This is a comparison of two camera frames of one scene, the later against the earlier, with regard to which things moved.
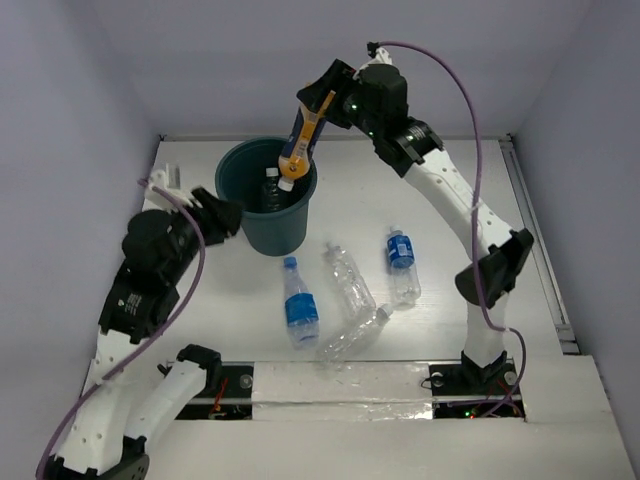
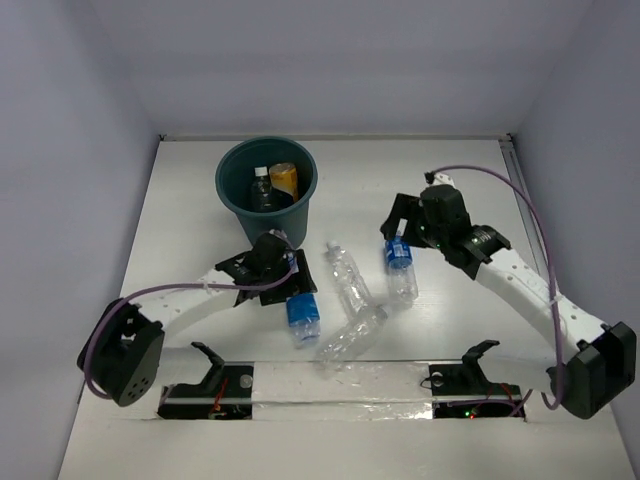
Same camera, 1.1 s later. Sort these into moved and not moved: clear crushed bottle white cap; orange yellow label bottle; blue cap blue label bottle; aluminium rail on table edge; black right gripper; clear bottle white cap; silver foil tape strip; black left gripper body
Moved: black right gripper; black left gripper body; orange yellow label bottle; clear bottle white cap
Not moved: clear crushed bottle white cap; silver foil tape strip; blue cap blue label bottle; aluminium rail on table edge
